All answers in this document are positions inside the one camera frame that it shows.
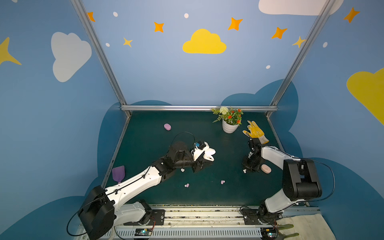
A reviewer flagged beige cloth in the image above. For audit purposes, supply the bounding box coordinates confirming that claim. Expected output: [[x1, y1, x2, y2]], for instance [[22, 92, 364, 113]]
[[277, 214, 336, 240]]

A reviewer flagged purple earbud charging case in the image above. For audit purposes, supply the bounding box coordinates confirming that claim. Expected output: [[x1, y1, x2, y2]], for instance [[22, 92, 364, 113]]
[[164, 123, 172, 131]]

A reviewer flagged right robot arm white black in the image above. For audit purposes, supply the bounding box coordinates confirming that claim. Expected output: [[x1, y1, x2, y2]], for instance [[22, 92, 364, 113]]
[[242, 138, 323, 217]]

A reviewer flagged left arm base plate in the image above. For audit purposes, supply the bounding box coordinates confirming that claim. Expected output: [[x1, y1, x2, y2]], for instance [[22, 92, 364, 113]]
[[124, 209, 166, 226]]

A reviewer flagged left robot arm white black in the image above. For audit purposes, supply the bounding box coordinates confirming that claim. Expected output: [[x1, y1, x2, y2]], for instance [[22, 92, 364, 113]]
[[77, 141, 216, 240]]

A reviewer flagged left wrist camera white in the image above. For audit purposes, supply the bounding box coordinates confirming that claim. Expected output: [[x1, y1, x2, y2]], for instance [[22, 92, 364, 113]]
[[191, 141, 209, 162]]

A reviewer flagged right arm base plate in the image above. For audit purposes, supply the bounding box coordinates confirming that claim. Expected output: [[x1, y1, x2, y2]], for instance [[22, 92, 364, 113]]
[[240, 208, 283, 225]]

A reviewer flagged yellow work glove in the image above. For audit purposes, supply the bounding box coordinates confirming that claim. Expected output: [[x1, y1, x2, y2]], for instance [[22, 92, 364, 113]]
[[243, 121, 269, 144]]

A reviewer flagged white potted flower plant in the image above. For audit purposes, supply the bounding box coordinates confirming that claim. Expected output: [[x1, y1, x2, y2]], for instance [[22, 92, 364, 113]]
[[211, 106, 244, 134]]

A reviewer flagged white earbud charging case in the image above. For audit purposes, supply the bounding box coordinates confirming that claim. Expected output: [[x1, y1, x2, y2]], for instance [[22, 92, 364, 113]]
[[203, 148, 216, 162]]

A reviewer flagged pink earbud charging case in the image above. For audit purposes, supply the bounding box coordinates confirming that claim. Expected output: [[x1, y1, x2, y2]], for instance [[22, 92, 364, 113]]
[[261, 164, 272, 174]]

